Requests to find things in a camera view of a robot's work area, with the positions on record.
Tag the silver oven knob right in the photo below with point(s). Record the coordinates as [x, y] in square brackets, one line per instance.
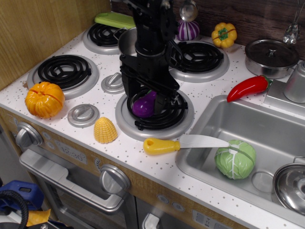
[113, 181]

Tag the front centre black burner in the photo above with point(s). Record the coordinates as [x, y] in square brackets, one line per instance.
[171, 123]

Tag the yellow handled toy knife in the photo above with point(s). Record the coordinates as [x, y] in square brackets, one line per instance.
[155, 146]

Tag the silver oven door handle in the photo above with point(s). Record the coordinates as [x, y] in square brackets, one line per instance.
[57, 176]

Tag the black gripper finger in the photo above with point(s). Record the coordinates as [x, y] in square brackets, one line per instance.
[130, 83]
[163, 101]

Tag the silver stovetop knob upper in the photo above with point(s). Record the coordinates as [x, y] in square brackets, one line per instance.
[113, 84]

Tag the hanging steel ladle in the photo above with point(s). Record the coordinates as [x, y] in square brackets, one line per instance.
[188, 10]

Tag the yellow toy corn piece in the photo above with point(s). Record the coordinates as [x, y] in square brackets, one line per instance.
[104, 131]

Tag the orange toy pumpkin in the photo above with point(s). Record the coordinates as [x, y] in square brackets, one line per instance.
[45, 100]

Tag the red toy chili pepper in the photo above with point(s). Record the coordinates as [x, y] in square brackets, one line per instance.
[254, 85]

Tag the steel sink basin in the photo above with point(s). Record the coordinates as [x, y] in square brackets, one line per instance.
[277, 138]

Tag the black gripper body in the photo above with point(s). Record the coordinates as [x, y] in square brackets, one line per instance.
[152, 71]

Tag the back left black burner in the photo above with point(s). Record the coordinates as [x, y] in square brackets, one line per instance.
[102, 39]

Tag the purple toy eggplant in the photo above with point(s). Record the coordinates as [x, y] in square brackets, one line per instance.
[144, 106]

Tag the yellow toy bell pepper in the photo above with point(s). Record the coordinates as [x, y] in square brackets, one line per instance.
[224, 35]

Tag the silver stovetop knob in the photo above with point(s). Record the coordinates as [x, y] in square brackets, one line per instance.
[113, 84]
[83, 115]

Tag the black burner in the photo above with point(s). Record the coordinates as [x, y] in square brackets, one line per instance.
[74, 74]
[198, 62]
[171, 123]
[102, 39]

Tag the silver oven knob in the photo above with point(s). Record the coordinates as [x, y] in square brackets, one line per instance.
[113, 181]
[27, 136]

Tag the purple striped toy onion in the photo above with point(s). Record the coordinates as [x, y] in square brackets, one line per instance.
[187, 30]

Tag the blue plastic device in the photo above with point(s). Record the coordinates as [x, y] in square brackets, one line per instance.
[30, 193]

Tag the steel pot in sink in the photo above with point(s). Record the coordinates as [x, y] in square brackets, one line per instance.
[289, 185]

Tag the back right black burner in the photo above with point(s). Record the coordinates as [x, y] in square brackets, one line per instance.
[198, 62]

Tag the yellow cloth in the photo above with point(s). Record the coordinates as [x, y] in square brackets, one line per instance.
[36, 217]

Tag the green toy cabbage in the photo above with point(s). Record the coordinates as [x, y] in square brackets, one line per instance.
[236, 161]

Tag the steel kettle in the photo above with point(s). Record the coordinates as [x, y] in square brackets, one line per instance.
[295, 86]

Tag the steel pot with handles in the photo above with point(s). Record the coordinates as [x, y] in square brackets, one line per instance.
[126, 41]

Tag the silver oven knob left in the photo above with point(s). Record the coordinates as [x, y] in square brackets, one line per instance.
[27, 136]

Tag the front left black burner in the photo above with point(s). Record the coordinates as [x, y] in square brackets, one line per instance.
[74, 74]

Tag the lidded steel pan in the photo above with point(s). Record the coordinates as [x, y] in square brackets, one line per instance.
[271, 58]

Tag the silver stovetop knob lower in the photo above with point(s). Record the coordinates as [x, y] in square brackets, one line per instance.
[83, 115]

